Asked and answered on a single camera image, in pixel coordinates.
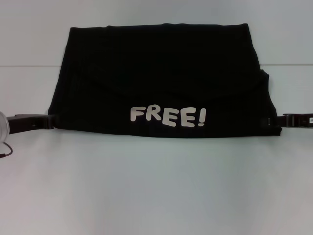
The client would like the black t-shirt with FREE print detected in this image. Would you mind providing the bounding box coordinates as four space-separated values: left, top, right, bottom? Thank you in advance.
48 23 283 138

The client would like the left gripper cable with connector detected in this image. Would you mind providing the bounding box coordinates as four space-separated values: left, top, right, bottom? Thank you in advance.
0 143 13 159

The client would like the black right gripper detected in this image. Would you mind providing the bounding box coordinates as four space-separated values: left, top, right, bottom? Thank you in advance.
266 113 313 128

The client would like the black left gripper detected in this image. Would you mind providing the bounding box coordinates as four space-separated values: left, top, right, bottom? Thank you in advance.
8 114 61 135

